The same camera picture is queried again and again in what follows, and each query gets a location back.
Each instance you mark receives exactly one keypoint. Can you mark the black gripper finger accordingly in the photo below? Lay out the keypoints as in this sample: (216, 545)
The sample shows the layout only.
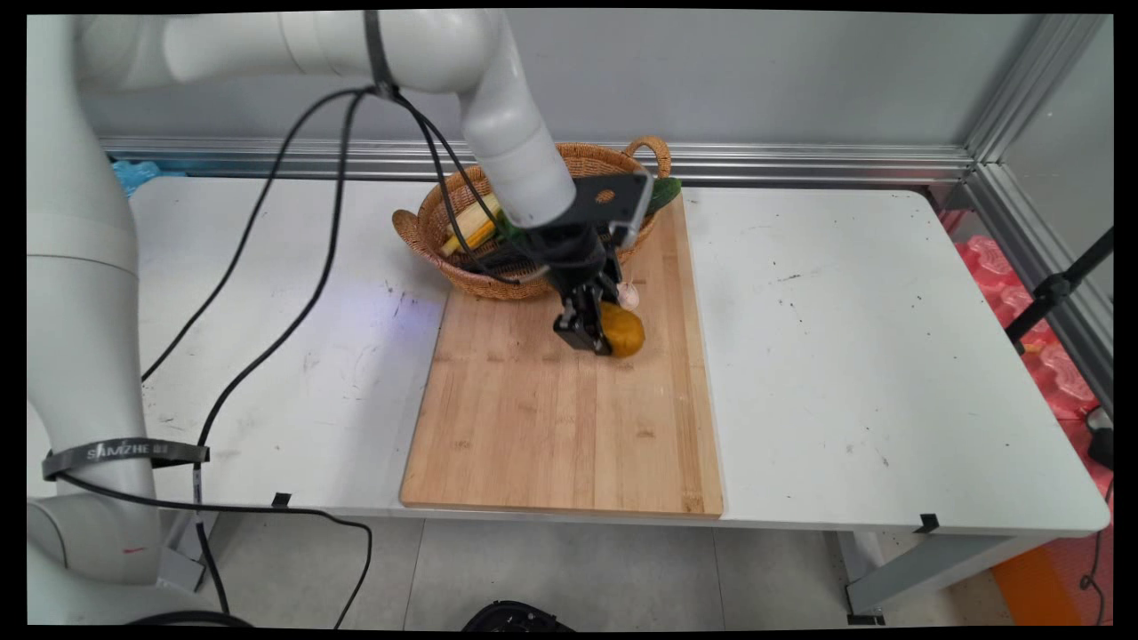
(582, 324)
(617, 280)

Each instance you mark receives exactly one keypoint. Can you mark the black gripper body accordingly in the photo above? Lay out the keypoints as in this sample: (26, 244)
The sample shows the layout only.
(578, 258)

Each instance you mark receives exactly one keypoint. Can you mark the brown orange potato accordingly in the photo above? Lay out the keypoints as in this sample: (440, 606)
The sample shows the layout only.
(627, 333)

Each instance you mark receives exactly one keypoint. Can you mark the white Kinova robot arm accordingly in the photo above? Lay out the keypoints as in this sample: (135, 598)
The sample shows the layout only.
(80, 311)

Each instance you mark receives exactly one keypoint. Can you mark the white garlic bulb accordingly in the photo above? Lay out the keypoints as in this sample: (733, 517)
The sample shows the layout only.
(629, 296)

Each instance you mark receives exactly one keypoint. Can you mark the green bell pepper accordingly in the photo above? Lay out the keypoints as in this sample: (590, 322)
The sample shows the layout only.
(508, 228)

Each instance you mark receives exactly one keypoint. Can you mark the dark green cucumber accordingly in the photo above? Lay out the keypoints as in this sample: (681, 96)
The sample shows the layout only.
(662, 194)

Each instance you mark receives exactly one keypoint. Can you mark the bamboo cutting board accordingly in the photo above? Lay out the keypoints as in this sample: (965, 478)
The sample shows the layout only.
(569, 427)

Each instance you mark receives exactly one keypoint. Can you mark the yellow corn cob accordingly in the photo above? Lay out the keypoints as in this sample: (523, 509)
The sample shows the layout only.
(476, 222)

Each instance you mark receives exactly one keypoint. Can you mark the woven wicker basket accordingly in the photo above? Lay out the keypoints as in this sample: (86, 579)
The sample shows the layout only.
(427, 236)

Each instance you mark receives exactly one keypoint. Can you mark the black round object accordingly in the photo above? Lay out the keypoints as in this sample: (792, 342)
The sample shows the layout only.
(516, 618)

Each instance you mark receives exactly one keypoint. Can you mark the black table edge clip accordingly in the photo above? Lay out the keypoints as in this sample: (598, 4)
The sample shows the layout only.
(928, 524)
(282, 500)

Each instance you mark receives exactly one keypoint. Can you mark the grey table leg with foot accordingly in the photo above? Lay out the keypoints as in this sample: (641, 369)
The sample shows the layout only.
(925, 573)

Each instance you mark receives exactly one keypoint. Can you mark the black tripod stand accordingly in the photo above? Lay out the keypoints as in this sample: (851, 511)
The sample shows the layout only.
(1053, 289)

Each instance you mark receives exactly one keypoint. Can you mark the red bubble wrap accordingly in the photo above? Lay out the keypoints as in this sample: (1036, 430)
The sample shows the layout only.
(1058, 373)

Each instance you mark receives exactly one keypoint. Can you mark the blue bubble wrap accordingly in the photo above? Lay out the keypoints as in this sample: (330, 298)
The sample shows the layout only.
(133, 173)

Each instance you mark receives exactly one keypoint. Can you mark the small black device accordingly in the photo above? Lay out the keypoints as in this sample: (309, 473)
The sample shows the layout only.
(1102, 440)

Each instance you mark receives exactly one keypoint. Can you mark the orange floor panel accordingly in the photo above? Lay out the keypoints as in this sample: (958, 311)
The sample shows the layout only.
(1049, 587)

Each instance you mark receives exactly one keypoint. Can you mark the horizontal aluminium frame rail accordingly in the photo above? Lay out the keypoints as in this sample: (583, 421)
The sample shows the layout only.
(800, 163)

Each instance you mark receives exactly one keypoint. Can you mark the sloping aluminium frame rail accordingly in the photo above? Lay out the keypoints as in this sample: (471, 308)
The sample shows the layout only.
(1040, 258)

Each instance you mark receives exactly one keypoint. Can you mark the upright aluminium frame post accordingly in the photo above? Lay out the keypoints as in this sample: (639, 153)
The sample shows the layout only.
(1031, 80)

